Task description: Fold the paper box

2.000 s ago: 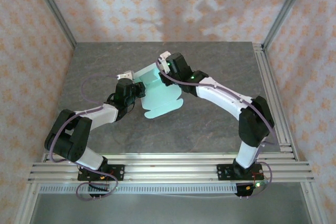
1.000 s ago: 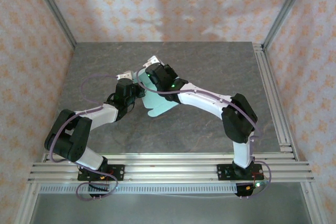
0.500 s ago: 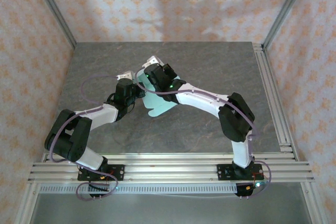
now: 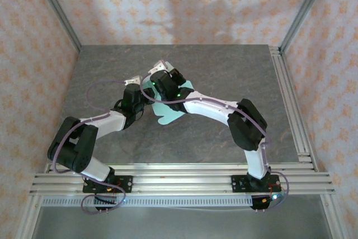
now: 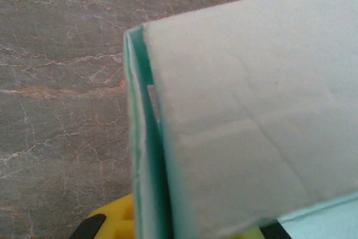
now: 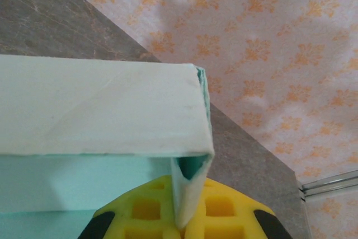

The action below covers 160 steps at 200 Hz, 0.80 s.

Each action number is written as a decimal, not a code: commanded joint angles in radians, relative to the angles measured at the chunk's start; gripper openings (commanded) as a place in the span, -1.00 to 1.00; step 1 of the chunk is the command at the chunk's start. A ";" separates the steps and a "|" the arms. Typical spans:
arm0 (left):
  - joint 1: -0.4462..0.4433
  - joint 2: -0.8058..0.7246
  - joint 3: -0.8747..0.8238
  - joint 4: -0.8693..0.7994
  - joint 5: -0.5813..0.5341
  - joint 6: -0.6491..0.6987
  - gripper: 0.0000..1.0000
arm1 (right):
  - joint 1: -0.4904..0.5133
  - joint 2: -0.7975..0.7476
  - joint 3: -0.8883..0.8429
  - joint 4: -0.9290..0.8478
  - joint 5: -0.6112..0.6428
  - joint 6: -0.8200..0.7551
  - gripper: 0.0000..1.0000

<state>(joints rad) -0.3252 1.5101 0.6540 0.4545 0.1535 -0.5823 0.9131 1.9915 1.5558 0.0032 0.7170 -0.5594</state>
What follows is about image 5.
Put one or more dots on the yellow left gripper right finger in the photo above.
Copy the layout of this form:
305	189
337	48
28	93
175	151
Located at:
251	233

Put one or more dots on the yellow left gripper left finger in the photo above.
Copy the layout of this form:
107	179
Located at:
117	219

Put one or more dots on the pale green paper box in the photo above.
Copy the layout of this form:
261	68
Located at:
251	96

